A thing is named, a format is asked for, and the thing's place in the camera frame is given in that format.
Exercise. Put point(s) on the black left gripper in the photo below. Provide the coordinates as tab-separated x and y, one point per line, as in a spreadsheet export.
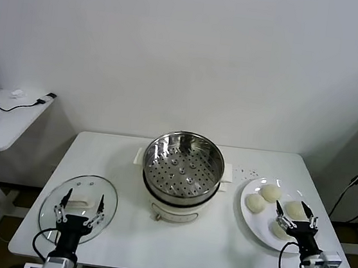
72	232

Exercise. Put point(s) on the white electric pot base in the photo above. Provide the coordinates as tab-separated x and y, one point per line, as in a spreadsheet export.
173	212

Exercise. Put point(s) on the white steamed baozi bun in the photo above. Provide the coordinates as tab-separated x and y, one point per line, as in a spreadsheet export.
277	233
256	202
294	209
272	193

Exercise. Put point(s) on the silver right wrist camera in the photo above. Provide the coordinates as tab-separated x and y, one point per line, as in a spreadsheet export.
329	261

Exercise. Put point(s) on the white side desk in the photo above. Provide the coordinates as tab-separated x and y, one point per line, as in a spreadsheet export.
11	128

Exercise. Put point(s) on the stainless perforated steamer basket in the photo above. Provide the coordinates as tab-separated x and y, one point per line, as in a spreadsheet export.
174	172

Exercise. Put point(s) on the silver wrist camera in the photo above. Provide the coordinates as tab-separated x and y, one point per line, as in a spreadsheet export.
32	267
329	261

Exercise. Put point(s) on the white round plate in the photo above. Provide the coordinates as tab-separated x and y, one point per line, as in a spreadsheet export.
250	217

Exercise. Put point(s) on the scattered dark crumbs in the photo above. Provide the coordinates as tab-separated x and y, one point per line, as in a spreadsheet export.
253	172

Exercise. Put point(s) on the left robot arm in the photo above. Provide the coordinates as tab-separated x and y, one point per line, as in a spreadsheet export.
60	264

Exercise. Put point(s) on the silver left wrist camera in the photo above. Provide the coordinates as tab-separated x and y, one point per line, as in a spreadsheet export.
32	267

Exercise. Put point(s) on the small white desk object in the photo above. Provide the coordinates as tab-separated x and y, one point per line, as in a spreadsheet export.
17	93

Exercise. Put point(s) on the round glass pot lid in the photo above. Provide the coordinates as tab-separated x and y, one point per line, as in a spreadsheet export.
95	189

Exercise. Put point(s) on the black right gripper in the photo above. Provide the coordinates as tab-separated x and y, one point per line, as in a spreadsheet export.
304	235

